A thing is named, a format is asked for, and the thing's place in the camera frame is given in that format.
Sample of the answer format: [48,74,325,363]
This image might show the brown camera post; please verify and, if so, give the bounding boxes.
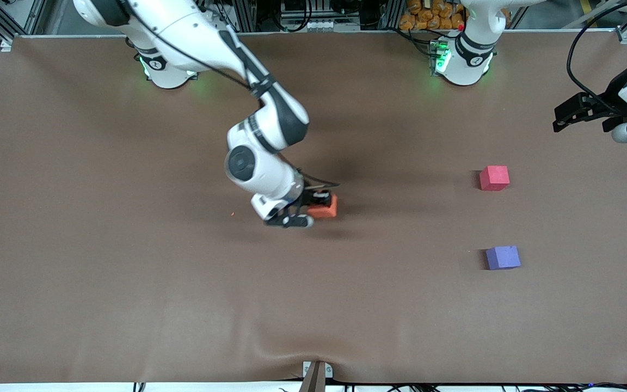
[298,362,327,392]

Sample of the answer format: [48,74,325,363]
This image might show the red foam block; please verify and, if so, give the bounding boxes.
[479,166,510,192]

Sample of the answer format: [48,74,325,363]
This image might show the bag of orange items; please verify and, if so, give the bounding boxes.
[399,0,465,31]

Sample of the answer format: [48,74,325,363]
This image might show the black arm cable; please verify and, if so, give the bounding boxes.
[128,0,341,189]
[566,0,627,105]

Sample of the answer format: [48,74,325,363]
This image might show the brown table mat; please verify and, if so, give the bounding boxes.
[0,33,627,384]

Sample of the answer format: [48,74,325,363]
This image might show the orange foam block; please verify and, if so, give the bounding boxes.
[309,195,339,220]

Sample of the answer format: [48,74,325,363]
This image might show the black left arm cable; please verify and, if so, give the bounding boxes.
[566,0,627,105]

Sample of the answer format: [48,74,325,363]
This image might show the metal clamp bracket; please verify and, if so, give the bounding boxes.
[302,361,334,379]

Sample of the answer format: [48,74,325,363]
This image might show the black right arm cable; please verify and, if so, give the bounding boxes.
[128,0,341,189]

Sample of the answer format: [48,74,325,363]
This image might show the white connector row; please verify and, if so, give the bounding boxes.
[291,19,361,32]

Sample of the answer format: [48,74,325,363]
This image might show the purple foam block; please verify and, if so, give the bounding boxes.
[485,245,522,271]

